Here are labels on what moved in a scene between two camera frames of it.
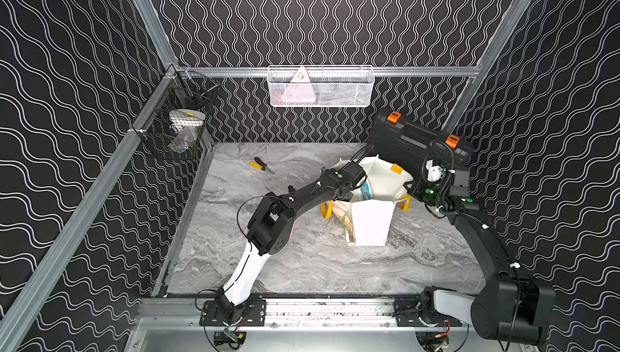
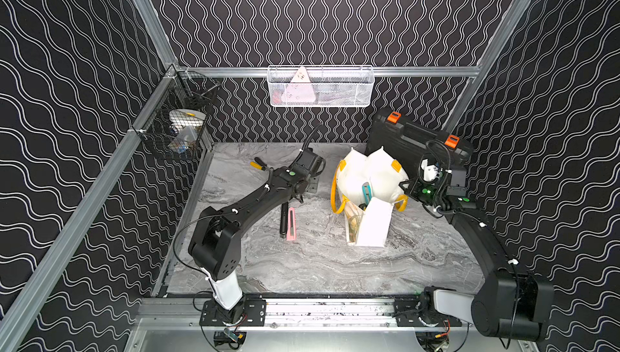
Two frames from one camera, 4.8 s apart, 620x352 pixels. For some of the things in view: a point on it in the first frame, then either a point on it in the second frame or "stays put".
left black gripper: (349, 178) to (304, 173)
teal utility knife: (366, 191) stays put
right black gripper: (416, 190) stays put
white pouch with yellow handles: (366, 218) stays put
